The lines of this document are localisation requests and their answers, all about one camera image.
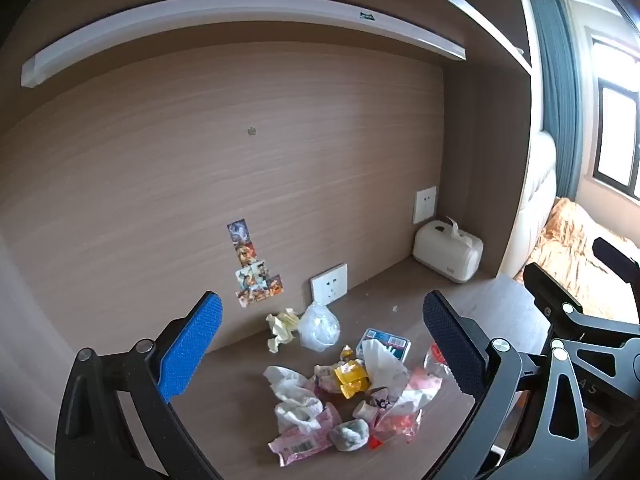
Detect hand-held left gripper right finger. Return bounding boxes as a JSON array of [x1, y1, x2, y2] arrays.
[[424, 291, 592, 480]]

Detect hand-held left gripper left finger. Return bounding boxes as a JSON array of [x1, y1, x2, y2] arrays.
[[54, 291, 223, 480]]

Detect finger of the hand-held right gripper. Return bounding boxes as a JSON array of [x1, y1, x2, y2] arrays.
[[522, 262, 640, 361], [592, 237, 640, 281]]

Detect blue tin box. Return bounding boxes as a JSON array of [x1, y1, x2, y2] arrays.
[[357, 329, 412, 362]]

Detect white tissue paper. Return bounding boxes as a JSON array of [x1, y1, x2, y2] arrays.
[[362, 340, 410, 397]]

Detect orange blanket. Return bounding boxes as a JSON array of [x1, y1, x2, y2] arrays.
[[529, 197, 640, 322]]

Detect pink clear plastic wrapper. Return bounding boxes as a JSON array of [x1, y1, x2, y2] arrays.
[[374, 367, 444, 442]]

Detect cream padded headboard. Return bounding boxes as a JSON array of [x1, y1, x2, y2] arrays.
[[514, 130, 559, 274]]

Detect white tissue box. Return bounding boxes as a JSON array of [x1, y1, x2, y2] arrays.
[[412, 221, 484, 284]]

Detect yellow crumpled paper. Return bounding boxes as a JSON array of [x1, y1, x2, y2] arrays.
[[266, 308, 301, 356]]

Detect yellow snack wrapper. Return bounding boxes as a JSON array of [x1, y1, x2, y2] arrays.
[[333, 360, 371, 399]]

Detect white crumpled plastic bag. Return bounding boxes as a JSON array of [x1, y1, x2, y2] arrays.
[[263, 366, 323, 432]]

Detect clear plastic bag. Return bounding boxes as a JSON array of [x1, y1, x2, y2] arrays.
[[298, 301, 341, 353]]

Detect black-framed window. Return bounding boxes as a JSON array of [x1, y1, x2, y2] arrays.
[[589, 34, 640, 197]]

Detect grey crumpled paper ball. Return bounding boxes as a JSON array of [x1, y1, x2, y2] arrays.
[[328, 420, 370, 451]]

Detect pink snack wrapper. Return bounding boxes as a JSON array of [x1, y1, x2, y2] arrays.
[[268, 405, 342, 467]]

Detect grey-blue curtain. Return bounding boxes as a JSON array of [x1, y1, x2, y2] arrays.
[[529, 0, 593, 202]]

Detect white light bar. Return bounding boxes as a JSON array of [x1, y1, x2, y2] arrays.
[[21, 0, 467, 88]]

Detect colourful wall stickers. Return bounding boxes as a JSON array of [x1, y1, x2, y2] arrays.
[[227, 219, 284, 307]]

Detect white wall socket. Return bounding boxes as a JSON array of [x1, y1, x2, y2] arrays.
[[412, 186, 437, 225], [310, 263, 349, 306]]

